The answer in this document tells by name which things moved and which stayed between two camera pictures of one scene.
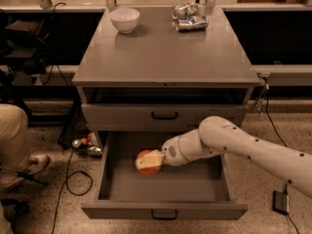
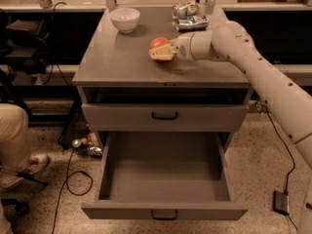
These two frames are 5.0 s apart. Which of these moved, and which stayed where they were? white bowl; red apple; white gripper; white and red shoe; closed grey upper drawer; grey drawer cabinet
Moved: white gripper; red apple
Stayed: closed grey upper drawer; white bowl; grey drawer cabinet; white and red shoe
